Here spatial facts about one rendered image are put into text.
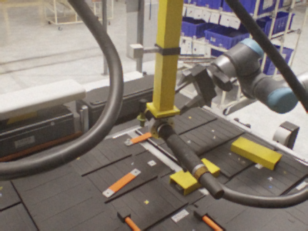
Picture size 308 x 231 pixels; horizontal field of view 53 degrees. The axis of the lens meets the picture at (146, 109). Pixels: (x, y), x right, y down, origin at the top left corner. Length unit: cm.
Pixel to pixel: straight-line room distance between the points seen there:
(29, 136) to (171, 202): 54
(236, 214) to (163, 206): 20
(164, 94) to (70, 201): 41
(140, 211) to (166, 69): 41
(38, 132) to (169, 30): 59
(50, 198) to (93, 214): 14
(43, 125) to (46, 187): 25
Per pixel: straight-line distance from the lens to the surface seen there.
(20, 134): 112
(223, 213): 93
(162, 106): 93
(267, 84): 111
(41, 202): 95
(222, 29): 381
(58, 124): 116
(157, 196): 95
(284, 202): 81
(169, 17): 84
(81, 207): 91
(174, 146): 89
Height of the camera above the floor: 166
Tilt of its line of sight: 28 degrees down
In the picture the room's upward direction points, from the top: 3 degrees clockwise
